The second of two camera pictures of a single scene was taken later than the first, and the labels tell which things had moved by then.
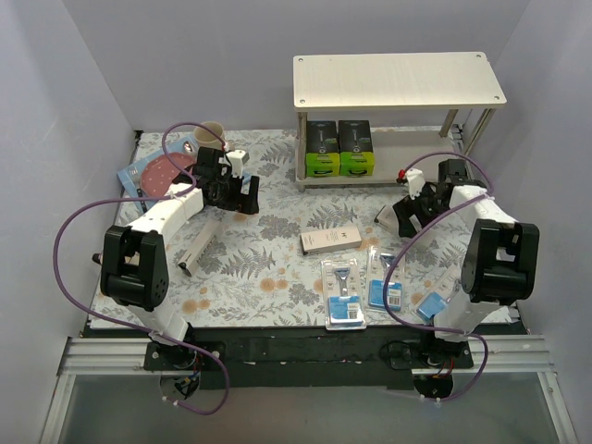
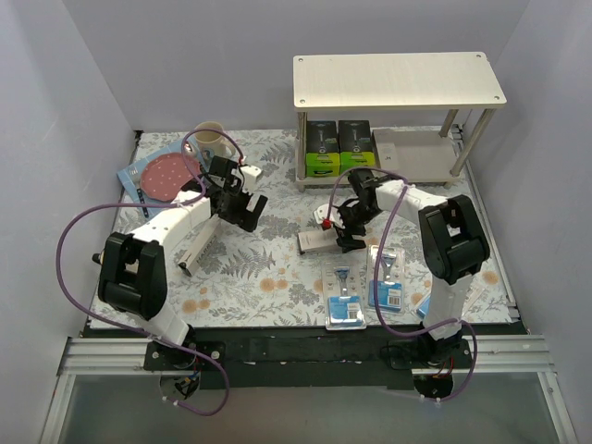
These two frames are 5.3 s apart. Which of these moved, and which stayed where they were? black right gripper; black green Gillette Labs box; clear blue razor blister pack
Moved: black right gripper
Stayed: clear blue razor blister pack; black green Gillette Labs box
